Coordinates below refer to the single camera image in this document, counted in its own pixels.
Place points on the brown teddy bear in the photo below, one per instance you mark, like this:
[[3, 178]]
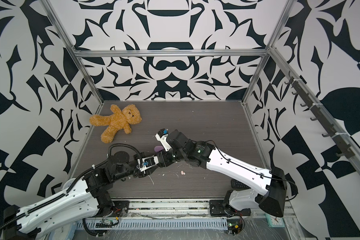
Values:
[[119, 120]]

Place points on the wall hook rail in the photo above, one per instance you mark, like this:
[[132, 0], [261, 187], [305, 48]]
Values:
[[322, 115]]

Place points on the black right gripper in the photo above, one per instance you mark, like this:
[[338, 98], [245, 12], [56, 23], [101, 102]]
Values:
[[162, 156]]

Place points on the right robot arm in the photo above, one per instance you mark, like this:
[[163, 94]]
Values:
[[267, 189]]

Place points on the small green desk clock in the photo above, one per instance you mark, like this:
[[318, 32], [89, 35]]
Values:
[[275, 222]]

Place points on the aluminium frame corner post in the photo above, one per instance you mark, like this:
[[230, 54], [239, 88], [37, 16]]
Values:
[[255, 77]]

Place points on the white cable duct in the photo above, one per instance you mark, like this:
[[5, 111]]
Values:
[[159, 224]]

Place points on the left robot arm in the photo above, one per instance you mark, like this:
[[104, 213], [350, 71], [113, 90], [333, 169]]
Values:
[[85, 196]]

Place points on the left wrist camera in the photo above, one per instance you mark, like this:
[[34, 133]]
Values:
[[148, 163]]

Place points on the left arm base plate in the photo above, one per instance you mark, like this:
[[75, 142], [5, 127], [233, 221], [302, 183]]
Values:
[[120, 208]]

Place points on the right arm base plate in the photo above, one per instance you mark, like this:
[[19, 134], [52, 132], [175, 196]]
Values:
[[219, 208]]

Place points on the black remote control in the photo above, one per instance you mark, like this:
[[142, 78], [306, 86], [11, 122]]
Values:
[[237, 185]]

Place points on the purple earbud charging case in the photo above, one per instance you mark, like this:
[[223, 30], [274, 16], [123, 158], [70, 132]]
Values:
[[158, 148]]

